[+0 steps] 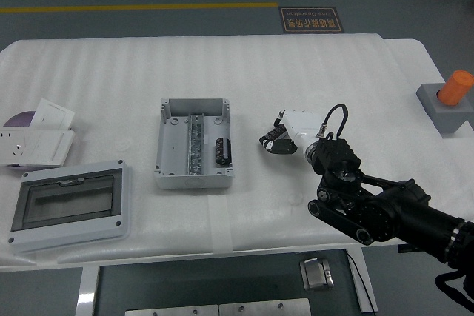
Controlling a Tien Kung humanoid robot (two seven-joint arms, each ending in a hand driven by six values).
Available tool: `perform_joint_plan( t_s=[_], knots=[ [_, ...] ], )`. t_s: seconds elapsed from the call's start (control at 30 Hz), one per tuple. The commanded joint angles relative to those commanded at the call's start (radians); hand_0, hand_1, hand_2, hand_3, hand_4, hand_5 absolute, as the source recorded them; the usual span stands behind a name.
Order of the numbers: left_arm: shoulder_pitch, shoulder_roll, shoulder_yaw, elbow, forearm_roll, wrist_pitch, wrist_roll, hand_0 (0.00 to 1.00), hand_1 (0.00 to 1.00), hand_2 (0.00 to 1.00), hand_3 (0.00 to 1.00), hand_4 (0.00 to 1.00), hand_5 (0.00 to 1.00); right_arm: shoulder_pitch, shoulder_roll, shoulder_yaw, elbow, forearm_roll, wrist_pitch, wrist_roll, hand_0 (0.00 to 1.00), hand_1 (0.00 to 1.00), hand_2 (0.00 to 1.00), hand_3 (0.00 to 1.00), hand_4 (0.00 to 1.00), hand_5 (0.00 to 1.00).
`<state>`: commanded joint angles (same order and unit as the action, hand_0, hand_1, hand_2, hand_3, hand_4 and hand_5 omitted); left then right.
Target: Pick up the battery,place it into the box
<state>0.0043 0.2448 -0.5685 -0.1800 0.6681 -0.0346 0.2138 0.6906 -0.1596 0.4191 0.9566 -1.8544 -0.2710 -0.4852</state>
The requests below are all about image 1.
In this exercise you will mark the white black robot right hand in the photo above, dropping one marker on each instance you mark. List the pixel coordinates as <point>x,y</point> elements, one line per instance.
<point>301,125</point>

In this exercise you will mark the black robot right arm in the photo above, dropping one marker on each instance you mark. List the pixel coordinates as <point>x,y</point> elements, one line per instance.
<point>407,212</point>

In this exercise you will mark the open grey junction box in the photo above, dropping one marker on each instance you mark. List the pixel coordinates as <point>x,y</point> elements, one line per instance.
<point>174,146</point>

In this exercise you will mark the white foam mat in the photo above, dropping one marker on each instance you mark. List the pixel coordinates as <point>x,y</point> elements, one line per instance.
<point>222,72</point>

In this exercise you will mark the black orange floor sign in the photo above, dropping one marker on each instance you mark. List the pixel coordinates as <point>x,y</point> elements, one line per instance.
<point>311,20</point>

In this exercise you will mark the grey block holder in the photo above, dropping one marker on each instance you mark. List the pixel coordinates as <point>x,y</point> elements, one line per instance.
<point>448,116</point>

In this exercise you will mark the silver metal foot pedal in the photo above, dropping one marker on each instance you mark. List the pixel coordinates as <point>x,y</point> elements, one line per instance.
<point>316,273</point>

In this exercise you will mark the orange cylinder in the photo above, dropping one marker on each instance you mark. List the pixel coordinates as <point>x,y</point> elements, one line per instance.
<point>456,87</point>

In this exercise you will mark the white table leg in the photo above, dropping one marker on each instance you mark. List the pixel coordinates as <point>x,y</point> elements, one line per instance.
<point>366,282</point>
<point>87,292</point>

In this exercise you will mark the grey metal plate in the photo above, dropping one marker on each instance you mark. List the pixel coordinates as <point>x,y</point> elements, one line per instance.
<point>264,308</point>
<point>172,311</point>

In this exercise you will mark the white flat cover plate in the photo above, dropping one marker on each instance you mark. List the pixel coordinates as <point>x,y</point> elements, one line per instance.
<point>52,114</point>

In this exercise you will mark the purple disc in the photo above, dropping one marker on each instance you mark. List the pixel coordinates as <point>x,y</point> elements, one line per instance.
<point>22,119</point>

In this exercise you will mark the metal terminal rail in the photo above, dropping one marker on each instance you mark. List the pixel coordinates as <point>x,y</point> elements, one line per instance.
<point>196,146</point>

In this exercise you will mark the grey enclosure with transparent cover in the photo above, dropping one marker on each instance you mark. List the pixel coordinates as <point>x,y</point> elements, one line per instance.
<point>70,201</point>

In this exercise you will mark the white wall switch panel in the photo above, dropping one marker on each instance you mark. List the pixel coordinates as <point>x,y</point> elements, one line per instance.
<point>48,147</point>

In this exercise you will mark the white wall socket panel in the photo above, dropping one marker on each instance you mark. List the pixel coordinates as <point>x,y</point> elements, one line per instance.
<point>13,146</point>

